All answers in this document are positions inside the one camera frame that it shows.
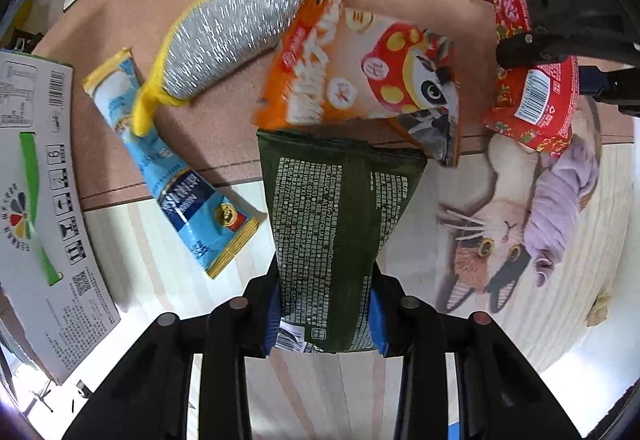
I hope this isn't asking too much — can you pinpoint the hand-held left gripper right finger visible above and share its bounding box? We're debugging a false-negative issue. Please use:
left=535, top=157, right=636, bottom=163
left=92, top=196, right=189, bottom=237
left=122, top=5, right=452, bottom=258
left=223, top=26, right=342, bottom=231
left=369, top=265, right=581, bottom=440

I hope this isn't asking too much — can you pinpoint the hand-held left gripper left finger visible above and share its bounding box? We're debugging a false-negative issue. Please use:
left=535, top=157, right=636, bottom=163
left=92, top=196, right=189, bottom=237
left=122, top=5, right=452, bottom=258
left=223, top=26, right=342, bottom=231
left=64, top=259, right=282, bottom=440

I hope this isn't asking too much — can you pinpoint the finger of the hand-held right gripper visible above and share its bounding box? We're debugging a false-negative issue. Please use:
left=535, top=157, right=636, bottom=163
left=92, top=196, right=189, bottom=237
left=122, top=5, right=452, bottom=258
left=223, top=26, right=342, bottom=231
left=575, top=66, right=640, bottom=119

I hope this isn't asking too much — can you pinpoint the red patterned snack packet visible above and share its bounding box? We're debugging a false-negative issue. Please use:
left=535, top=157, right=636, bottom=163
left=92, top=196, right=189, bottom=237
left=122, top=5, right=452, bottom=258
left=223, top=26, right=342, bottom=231
left=474, top=0, right=581, bottom=157

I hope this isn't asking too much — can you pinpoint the dark green wipes packet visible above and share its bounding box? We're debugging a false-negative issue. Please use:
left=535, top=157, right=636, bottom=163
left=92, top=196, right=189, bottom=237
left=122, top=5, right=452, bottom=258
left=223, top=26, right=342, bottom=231
left=256, top=129, right=429, bottom=354

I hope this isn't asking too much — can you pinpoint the orange panda snack bag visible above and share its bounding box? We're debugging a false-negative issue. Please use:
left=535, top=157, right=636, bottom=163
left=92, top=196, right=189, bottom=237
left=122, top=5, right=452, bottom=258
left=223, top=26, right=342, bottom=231
left=254, top=0, right=461, bottom=167

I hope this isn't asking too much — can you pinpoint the lilac cloth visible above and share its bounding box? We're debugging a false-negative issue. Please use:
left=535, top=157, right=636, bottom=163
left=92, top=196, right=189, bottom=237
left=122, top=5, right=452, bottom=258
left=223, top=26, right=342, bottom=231
left=524, top=134, right=600, bottom=289

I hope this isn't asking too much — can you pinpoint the cat print round mat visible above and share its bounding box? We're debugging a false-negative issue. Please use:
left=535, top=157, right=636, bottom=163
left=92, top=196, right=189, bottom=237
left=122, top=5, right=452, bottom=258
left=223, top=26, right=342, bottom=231
left=385, top=92, right=637, bottom=371

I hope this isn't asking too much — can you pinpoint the blue wafer snack packet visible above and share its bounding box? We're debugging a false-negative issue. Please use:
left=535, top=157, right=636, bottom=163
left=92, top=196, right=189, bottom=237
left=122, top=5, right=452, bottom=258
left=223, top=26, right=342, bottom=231
left=82, top=48, right=261, bottom=279

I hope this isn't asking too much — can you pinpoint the white cardboard box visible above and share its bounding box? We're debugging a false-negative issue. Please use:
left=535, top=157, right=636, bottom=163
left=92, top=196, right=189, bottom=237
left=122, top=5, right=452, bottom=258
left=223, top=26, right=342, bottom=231
left=0, top=48, right=122, bottom=386

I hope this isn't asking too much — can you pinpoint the silver yellow-trimmed oven mitt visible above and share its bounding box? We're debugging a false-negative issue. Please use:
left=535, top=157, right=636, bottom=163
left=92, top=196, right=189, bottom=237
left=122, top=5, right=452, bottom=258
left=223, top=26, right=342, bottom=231
left=131, top=0, right=357, bottom=137

